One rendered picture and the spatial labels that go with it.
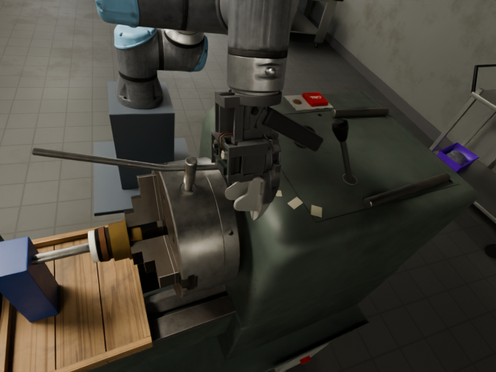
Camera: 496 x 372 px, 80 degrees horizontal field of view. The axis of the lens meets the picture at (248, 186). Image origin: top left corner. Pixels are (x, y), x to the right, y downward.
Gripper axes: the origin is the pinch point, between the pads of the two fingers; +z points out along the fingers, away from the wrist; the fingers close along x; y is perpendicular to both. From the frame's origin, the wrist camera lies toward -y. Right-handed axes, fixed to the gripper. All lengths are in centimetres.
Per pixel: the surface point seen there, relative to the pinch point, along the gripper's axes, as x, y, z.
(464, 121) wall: -138, -315, 52
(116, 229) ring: -20.6, 22.4, 12.2
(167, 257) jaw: -12.3, 13.9, 16.0
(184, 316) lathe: -16.0, 10.7, 41.0
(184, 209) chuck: -11.3, 10.0, 4.5
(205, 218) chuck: -9.6, 6.3, 6.2
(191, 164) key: -10.7, 8.3, -5.3
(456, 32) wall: -183, -320, -27
